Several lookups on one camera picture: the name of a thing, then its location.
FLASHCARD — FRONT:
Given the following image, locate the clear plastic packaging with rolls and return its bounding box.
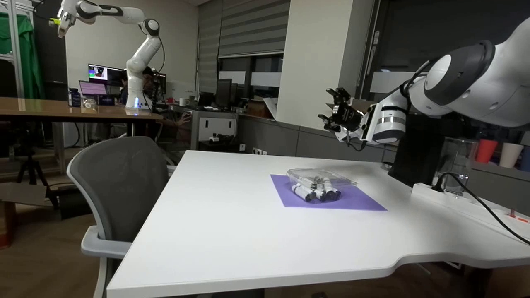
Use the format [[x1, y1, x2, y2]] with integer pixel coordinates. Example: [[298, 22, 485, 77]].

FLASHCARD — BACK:
[[288, 169, 353, 204]]

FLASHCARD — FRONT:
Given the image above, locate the grey mesh office chair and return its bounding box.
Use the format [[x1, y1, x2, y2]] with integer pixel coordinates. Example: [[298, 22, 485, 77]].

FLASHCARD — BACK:
[[66, 136, 171, 298]]

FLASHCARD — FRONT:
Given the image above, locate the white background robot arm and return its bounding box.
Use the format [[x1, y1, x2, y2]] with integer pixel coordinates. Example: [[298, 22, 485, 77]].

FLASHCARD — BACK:
[[48, 0, 162, 111]]

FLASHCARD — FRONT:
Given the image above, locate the black power cable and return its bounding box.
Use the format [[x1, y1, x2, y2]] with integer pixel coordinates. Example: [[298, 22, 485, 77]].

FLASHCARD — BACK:
[[431, 171, 530, 247]]

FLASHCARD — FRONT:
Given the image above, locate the black tripod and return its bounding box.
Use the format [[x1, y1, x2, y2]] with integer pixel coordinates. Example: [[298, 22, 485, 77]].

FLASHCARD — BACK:
[[16, 123, 60, 211]]

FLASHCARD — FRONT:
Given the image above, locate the wooden background table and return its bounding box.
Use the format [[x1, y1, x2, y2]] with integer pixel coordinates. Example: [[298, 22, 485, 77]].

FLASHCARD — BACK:
[[0, 96, 161, 123]]

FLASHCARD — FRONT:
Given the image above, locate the computer monitor background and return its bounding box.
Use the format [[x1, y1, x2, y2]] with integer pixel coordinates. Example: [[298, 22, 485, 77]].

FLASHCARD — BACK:
[[88, 63, 127, 86]]

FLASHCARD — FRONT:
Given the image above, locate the white robot arm foreground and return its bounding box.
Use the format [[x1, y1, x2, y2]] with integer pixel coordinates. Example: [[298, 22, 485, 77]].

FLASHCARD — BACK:
[[320, 19, 530, 144]]

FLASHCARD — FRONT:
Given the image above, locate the white cup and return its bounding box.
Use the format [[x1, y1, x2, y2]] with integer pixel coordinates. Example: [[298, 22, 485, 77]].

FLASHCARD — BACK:
[[500, 143, 522, 169]]

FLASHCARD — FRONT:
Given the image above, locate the purple mat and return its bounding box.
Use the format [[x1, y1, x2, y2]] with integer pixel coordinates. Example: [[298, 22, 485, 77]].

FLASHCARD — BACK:
[[272, 176, 383, 211]]

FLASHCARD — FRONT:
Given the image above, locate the pink screen laptop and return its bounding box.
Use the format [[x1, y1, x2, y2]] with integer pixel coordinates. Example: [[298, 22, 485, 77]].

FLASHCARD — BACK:
[[79, 81, 108, 96]]

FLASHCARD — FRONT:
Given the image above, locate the red cup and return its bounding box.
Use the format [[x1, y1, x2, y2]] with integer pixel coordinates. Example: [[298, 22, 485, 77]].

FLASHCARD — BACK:
[[475, 139, 498, 164]]

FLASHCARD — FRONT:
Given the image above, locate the green cloth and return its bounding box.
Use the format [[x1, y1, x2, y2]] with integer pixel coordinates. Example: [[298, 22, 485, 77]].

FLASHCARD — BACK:
[[0, 14, 45, 98]]

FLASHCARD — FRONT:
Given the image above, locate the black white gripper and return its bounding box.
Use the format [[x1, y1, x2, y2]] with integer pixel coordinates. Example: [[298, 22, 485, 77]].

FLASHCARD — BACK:
[[320, 88, 373, 143]]

